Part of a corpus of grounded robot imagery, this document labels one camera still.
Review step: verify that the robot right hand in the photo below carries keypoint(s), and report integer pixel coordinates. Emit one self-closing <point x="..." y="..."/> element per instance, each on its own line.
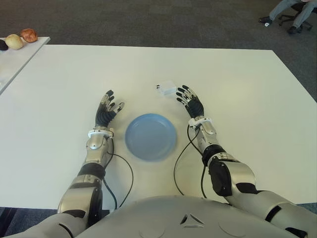
<point x="194" y="106"/>

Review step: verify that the red-brown bread bun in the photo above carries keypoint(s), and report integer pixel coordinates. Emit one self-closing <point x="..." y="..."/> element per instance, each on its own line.
<point x="29" y="35"/>

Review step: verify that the blue round plate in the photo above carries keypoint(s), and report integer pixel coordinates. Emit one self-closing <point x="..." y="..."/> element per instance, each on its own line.
<point x="151" y="136"/>

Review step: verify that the robot left arm silver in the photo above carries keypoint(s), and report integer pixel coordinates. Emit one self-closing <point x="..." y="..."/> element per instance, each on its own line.
<point x="96" y="143"/>

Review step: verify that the white square charger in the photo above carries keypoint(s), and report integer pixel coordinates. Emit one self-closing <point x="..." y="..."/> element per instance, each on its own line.
<point x="168" y="87"/>

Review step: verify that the black office chair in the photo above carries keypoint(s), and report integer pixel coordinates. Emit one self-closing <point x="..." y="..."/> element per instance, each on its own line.
<point x="287" y="17"/>

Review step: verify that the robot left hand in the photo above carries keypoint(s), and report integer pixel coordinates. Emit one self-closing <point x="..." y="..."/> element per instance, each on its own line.
<point x="105" y="116"/>

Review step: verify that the robot torso grey shell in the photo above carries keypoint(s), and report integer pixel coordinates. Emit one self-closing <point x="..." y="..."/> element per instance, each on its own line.
<point x="173" y="215"/>

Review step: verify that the robot right arm silver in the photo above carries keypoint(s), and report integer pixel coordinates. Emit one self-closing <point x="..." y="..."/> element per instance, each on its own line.
<point x="244" y="173"/>

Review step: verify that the white side table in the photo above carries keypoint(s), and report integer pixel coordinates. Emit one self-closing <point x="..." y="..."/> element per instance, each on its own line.
<point x="17" y="62"/>

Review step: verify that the seated person grey trousers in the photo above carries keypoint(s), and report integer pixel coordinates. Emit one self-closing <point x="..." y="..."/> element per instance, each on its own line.
<point x="301" y="17"/>

